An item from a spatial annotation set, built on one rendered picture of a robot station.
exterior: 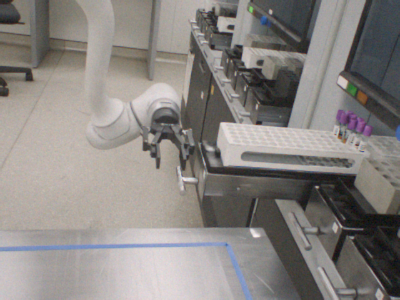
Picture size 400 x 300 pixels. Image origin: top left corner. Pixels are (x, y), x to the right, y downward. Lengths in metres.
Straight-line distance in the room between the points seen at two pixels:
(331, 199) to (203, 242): 0.29
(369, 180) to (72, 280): 0.55
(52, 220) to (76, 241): 1.41
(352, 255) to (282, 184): 0.21
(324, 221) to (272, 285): 0.27
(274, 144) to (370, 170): 0.18
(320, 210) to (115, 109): 0.65
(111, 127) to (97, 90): 0.12
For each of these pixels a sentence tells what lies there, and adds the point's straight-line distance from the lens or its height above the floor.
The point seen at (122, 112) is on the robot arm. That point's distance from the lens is 1.24.
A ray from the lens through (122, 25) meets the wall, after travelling 4.38.
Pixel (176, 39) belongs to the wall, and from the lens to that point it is 4.42.
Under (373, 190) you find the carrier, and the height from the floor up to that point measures 0.85.
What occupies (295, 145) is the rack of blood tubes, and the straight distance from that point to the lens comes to 0.89.
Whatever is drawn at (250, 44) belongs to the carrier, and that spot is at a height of 0.86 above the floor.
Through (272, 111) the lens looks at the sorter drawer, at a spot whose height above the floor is 0.79.
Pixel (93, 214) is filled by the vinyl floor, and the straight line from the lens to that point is 2.07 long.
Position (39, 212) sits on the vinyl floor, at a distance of 2.09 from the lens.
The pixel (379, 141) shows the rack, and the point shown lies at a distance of 1.04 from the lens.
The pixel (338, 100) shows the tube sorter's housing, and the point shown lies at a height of 0.93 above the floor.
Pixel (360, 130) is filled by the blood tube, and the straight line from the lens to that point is 0.95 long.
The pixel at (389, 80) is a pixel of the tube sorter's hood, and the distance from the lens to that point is 0.85.
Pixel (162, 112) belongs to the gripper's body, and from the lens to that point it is 1.14.
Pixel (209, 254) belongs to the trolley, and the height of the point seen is 0.82.
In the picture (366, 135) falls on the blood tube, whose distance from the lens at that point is 0.94.
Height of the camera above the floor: 1.22
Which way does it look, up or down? 26 degrees down
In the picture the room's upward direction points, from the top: 9 degrees clockwise
